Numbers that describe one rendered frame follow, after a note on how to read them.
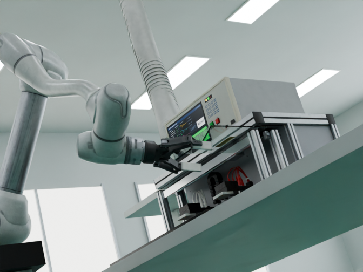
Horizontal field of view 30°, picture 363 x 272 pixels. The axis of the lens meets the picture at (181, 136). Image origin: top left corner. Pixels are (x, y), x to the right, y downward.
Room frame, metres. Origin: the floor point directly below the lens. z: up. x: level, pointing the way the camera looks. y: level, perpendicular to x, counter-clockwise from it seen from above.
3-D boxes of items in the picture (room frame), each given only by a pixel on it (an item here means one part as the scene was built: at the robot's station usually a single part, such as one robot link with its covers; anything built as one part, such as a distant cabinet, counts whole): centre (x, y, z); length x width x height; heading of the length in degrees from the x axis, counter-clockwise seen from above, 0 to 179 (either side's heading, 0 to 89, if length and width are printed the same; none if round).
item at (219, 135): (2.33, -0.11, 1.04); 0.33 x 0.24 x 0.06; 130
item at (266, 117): (2.69, -0.22, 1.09); 0.68 x 0.44 x 0.05; 40
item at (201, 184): (2.65, -0.17, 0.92); 0.66 x 0.01 x 0.30; 40
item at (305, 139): (2.49, -0.49, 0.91); 0.28 x 0.03 x 0.32; 130
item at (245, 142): (2.55, -0.05, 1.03); 0.62 x 0.01 x 0.03; 40
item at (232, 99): (2.68, -0.23, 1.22); 0.44 x 0.39 x 0.20; 40
